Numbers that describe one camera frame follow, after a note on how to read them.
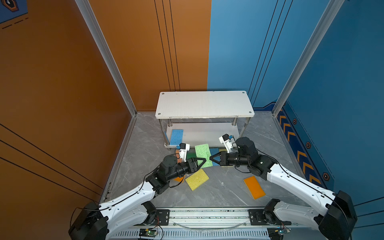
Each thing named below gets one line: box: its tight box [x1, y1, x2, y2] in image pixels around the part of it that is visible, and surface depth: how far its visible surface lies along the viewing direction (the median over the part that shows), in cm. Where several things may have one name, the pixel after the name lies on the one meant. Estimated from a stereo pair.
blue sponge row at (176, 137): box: [169, 129, 184, 146], surface depth 99 cm
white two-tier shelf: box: [155, 90, 255, 148], surface depth 80 cm
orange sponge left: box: [173, 175, 185, 183], surface depth 67 cm
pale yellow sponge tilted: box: [185, 168, 210, 191], surface depth 86 cm
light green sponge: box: [194, 143, 213, 169], surface depth 74 cm
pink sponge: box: [175, 149, 182, 163], surface depth 70 cm
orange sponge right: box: [243, 176, 266, 200], surface depth 83 cm
